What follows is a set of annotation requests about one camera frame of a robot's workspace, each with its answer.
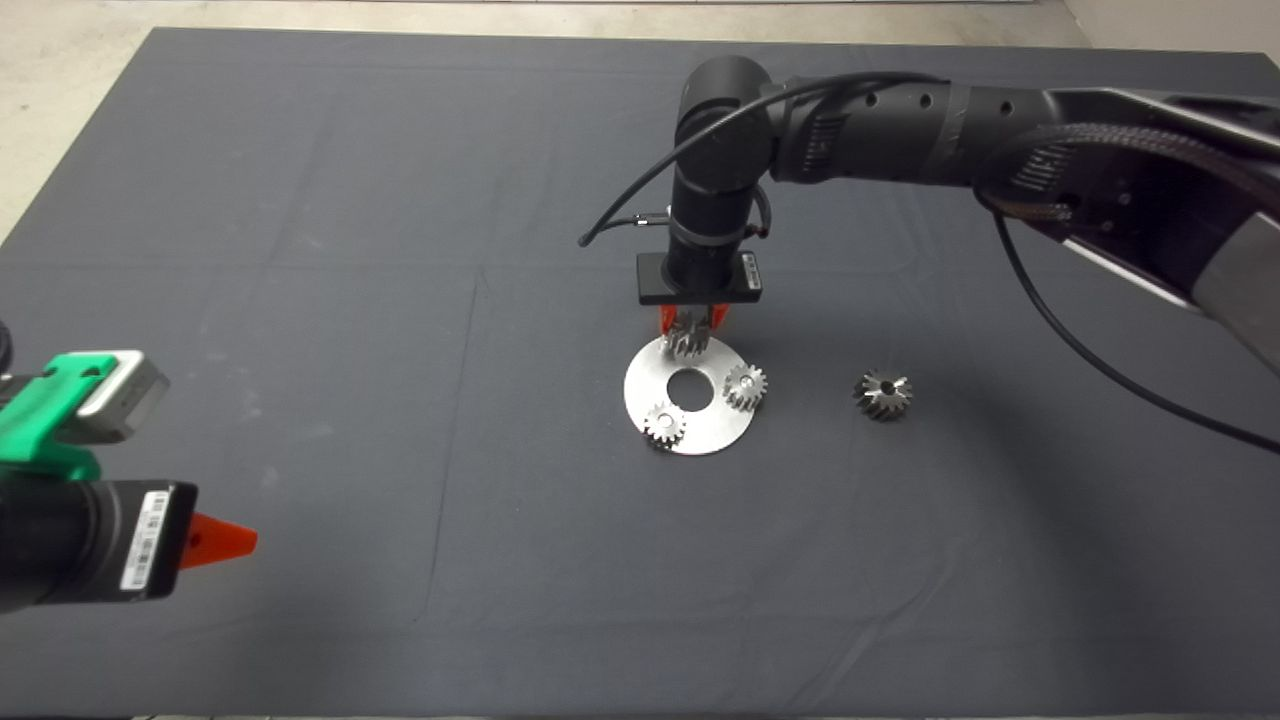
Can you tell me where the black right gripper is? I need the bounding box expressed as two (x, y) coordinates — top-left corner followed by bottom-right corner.
(637, 235), (764, 335)

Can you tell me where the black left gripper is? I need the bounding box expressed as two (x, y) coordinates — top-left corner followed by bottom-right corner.
(70, 480), (259, 604)

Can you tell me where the small dark steel gear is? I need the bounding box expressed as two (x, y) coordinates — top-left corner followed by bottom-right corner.
(666, 310), (713, 359)

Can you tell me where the larger steel gear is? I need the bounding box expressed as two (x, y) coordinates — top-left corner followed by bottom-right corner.
(853, 368), (913, 422)

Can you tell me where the round metal plate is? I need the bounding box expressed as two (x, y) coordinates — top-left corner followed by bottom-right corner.
(624, 335), (756, 457)

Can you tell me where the dark grey table cloth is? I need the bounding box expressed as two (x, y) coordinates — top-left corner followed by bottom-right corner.
(0, 28), (1280, 719)

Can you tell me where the black right camera cable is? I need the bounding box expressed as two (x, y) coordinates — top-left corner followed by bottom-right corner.
(578, 72), (1280, 453)

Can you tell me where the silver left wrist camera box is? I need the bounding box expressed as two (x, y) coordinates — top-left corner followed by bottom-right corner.
(75, 350), (171, 444)

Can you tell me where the green left camera mount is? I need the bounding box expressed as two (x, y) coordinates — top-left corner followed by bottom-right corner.
(0, 353), (119, 483)

